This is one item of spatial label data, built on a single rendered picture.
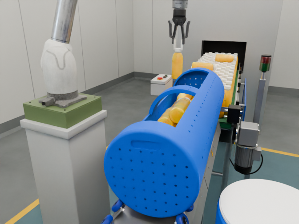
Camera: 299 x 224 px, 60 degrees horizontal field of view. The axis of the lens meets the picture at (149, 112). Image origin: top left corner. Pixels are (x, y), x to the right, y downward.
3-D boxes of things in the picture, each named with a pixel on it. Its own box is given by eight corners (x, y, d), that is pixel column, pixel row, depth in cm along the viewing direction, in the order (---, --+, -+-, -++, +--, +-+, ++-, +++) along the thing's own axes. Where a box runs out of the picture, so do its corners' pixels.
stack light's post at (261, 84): (239, 210, 212) (259, 79, 173) (239, 207, 216) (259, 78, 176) (244, 212, 211) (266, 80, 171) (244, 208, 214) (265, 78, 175)
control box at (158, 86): (150, 94, 174) (150, 79, 171) (159, 87, 192) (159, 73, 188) (164, 96, 171) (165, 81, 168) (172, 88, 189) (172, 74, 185)
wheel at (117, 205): (115, 203, 77) (120, 208, 77) (122, 194, 81) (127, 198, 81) (107, 210, 79) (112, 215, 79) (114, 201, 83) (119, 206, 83)
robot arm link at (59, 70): (46, 96, 125) (41, 50, 117) (44, 86, 140) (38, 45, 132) (81, 92, 131) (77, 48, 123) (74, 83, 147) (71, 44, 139)
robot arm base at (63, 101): (30, 104, 130) (29, 94, 128) (62, 93, 148) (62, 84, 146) (58, 110, 122) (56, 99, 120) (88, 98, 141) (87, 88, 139)
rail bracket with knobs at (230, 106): (223, 123, 154) (224, 107, 151) (224, 119, 161) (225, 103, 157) (240, 126, 151) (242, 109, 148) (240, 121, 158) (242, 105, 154)
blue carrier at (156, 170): (108, 210, 81) (95, 126, 72) (175, 113, 158) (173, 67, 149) (200, 227, 72) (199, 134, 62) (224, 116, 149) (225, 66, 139)
